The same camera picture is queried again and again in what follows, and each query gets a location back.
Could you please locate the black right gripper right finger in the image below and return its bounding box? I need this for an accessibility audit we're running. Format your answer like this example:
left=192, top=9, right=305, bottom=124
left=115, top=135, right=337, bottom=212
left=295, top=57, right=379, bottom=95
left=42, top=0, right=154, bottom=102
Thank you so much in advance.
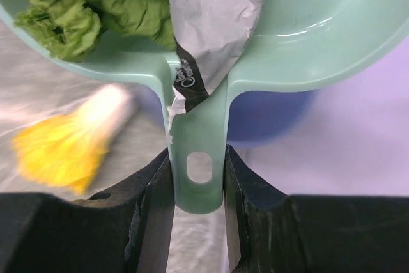
left=224, top=146, right=408, bottom=272

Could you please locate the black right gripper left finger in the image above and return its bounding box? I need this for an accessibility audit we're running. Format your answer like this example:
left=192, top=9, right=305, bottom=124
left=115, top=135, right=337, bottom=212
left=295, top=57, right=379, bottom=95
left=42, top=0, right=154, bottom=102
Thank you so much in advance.
left=1, top=151, right=174, bottom=272

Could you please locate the teal dustpan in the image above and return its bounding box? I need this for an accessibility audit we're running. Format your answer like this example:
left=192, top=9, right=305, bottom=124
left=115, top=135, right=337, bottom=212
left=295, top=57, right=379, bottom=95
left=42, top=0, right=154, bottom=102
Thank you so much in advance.
left=0, top=0, right=409, bottom=215

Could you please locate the green paper scrap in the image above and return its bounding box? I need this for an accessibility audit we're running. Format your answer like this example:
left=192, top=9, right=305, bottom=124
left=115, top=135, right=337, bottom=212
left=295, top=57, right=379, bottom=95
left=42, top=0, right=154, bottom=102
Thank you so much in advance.
left=14, top=0, right=176, bottom=62

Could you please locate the grey paper scrap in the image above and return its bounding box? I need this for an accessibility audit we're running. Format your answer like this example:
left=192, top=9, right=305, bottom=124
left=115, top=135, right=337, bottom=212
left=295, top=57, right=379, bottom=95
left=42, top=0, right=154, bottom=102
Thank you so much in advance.
left=167, top=0, right=268, bottom=144

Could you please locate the blue plastic bucket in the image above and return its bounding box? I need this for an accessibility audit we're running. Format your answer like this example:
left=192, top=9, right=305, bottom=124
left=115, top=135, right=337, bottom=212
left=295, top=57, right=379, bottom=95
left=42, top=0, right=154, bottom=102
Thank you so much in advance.
left=227, top=90, right=317, bottom=148

